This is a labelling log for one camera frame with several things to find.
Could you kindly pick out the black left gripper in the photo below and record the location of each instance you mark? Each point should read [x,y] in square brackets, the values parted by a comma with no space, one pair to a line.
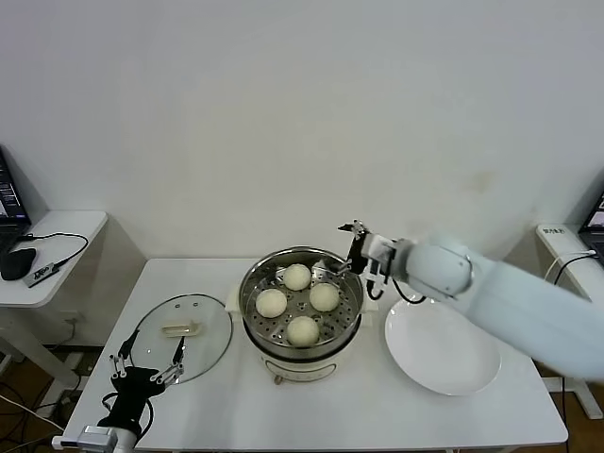
[134,391]

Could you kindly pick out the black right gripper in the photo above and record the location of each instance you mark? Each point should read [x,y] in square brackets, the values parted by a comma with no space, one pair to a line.
[359,250]

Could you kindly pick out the round glass pot lid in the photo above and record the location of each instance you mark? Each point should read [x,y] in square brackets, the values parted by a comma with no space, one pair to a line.
[156,351]

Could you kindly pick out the white steamed baozi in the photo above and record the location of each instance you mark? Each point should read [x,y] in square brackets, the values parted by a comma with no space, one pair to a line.
[297,277]
[303,331]
[324,297]
[271,303]

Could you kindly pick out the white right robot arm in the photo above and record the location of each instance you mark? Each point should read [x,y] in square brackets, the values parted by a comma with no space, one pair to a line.
[519,302]

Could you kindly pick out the perforated steel steamer basket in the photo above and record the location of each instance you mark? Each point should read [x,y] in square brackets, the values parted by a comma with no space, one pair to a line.
[347,302]

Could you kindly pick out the steel steamer pot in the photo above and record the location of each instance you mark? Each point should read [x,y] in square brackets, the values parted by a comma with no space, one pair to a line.
[302,367]

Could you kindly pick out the white oval plate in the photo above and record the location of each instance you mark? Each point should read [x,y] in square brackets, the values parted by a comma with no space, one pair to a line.
[439,351]

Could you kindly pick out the white side table with mouse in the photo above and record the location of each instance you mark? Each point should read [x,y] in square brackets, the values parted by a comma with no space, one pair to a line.
[71,236]

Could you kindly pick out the black computer mouse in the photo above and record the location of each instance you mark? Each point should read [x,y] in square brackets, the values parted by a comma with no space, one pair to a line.
[16,264]

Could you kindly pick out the small printed table label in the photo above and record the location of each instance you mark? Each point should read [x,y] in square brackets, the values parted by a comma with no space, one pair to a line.
[553,231]

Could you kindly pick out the white side table with label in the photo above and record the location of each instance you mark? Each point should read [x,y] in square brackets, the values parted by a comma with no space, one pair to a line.
[561,243]

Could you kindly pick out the black laptop beside mouse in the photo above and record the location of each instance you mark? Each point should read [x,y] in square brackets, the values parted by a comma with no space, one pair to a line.
[9,189]

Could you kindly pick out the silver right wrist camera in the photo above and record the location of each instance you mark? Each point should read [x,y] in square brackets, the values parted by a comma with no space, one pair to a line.
[381,255]

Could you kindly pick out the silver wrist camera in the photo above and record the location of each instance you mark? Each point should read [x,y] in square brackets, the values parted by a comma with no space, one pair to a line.
[381,255]
[96,434]

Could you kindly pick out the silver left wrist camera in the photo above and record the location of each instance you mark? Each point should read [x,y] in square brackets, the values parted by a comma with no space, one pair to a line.
[96,434]

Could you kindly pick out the white wall outlet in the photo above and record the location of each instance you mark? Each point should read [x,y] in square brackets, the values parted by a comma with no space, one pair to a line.
[71,323]

